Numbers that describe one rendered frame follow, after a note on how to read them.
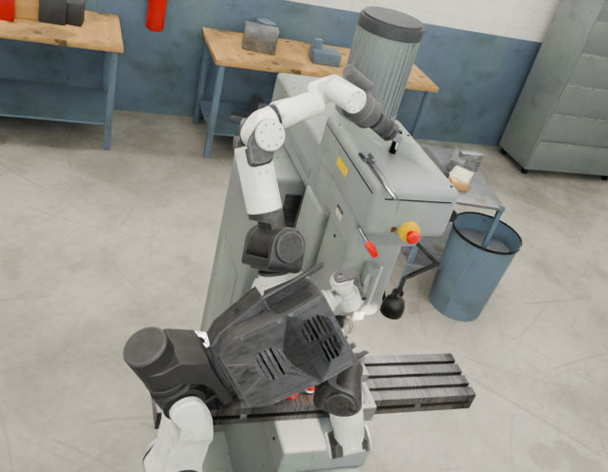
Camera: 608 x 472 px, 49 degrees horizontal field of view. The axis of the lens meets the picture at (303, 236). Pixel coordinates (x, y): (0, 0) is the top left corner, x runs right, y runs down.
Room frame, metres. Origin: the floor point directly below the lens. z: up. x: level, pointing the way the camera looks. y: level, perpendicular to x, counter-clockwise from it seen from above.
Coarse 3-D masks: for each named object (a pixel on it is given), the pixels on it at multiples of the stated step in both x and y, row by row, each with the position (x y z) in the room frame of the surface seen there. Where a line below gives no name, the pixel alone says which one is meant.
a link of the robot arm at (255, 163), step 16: (256, 128) 1.47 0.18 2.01; (272, 128) 1.48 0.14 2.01; (240, 144) 1.51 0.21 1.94; (256, 144) 1.46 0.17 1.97; (272, 144) 1.47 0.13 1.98; (240, 160) 1.46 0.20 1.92; (256, 160) 1.44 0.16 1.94; (272, 160) 1.48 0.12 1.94; (240, 176) 1.46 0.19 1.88; (256, 176) 1.44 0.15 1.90; (272, 176) 1.46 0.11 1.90; (256, 192) 1.43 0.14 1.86; (272, 192) 1.44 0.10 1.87; (256, 208) 1.42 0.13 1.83; (272, 208) 1.43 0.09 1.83
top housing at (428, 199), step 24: (336, 120) 1.96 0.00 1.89; (336, 144) 1.88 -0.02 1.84; (360, 144) 1.82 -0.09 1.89; (384, 144) 1.87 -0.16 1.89; (408, 144) 1.92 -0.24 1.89; (336, 168) 1.84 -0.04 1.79; (360, 168) 1.71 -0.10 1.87; (384, 168) 1.71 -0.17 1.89; (408, 168) 1.75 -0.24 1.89; (432, 168) 1.80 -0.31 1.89; (360, 192) 1.67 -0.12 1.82; (384, 192) 1.59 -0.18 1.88; (408, 192) 1.62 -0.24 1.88; (432, 192) 1.66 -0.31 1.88; (456, 192) 1.69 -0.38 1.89; (360, 216) 1.63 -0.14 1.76; (384, 216) 1.60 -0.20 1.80; (408, 216) 1.63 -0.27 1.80; (432, 216) 1.66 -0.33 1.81
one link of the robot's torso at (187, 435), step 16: (192, 400) 1.15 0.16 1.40; (176, 416) 1.12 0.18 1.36; (192, 416) 1.15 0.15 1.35; (208, 416) 1.18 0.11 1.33; (160, 432) 1.23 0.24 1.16; (176, 432) 1.17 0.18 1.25; (192, 432) 1.15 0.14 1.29; (208, 432) 1.19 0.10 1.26; (160, 448) 1.21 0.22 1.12; (176, 448) 1.17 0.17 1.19; (192, 448) 1.19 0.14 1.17; (144, 464) 1.22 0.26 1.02; (160, 464) 1.18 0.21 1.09; (176, 464) 1.17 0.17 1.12; (192, 464) 1.20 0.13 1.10
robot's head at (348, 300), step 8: (344, 288) 1.43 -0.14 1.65; (352, 288) 1.46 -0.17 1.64; (328, 296) 1.43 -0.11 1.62; (336, 296) 1.44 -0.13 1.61; (344, 296) 1.45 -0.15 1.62; (352, 296) 1.46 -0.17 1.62; (360, 296) 1.49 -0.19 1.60; (336, 304) 1.43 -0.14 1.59; (344, 304) 1.45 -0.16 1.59; (352, 304) 1.45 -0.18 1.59; (360, 304) 1.48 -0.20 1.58
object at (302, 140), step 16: (288, 80) 2.54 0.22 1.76; (304, 80) 2.60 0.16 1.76; (288, 96) 2.43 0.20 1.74; (336, 112) 2.35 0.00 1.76; (288, 128) 2.34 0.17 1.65; (304, 128) 2.20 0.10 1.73; (320, 128) 2.16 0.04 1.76; (288, 144) 2.32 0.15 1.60; (304, 144) 2.16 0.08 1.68; (304, 160) 2.12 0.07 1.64; (320, 160) 2.01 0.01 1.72; (304, 176) 2.10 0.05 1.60
